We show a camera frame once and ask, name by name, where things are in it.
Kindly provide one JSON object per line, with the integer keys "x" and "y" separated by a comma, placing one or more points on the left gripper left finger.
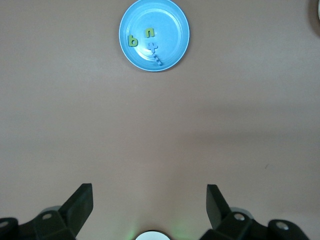
{"x": 80, "y": 207}

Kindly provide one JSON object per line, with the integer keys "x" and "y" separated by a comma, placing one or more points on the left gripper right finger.
{"x": 217, "y": 207}

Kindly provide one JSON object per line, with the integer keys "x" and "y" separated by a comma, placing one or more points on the blue foam letter m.
{"x": 158, "y": 60}

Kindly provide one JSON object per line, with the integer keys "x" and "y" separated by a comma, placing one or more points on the green foam letter p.
{"x": 133, "y": 45}

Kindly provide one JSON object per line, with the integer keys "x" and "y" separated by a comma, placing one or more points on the blue foam letter t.
{"x": 152, "y": 47}

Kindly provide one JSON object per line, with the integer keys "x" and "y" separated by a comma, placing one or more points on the green foam letter u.
{"x": 150, "y": 30}

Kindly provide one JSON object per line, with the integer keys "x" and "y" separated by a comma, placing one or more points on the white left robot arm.
{"x": 153, "y": 236}

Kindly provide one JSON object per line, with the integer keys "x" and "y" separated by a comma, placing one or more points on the brown table mat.
{"x": 75, "y": 125}

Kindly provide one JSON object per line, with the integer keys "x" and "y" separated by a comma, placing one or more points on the blue plate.
{"x": 170, "y": 25}

